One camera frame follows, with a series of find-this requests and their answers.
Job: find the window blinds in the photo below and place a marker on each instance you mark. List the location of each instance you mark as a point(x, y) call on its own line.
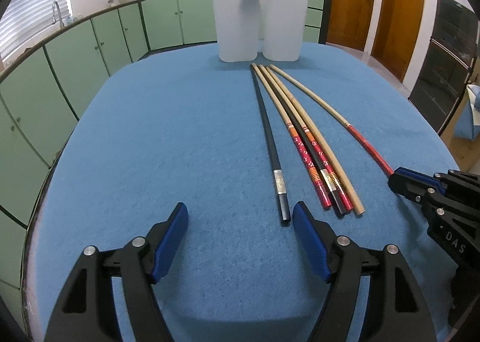
point(23, 19)

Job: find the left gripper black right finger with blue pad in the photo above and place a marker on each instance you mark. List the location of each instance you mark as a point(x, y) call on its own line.
point(396, 309)

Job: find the right wooden door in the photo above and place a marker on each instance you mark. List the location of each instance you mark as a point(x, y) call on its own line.
point(397, 31)

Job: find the orange red patterned chopstick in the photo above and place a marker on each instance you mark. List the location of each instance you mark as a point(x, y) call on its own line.
point(313, 174)

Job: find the plain bamboo chopstick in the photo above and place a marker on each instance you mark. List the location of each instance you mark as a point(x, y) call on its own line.
point(347, 185)

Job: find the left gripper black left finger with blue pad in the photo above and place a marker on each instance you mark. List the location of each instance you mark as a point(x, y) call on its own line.
point(85, 309)

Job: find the blue table mat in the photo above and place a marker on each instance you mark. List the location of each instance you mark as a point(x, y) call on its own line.
point(401, 135)

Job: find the black oven cabinet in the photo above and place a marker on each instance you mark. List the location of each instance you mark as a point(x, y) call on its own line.
point(448, 63)

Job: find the white twin utensil holder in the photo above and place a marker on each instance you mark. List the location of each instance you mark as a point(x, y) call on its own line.
point(277, 32)

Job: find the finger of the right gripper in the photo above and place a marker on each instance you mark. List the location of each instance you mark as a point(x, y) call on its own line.
point(422, 189)

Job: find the blue cloth pile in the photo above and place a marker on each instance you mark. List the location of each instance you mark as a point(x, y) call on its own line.
point(467, 126)

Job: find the chrome sink faucet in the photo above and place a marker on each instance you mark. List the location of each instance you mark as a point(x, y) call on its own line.
point(57, 15)

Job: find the green lower kitchen cabinets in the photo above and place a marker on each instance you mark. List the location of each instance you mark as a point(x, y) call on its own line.
point(93, 53)

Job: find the red handled bamboo chopstick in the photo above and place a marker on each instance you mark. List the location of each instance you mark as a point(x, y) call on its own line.
point(386, 168)

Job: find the black chopstick silver band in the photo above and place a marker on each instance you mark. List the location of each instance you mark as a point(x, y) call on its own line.
point(277, 175)

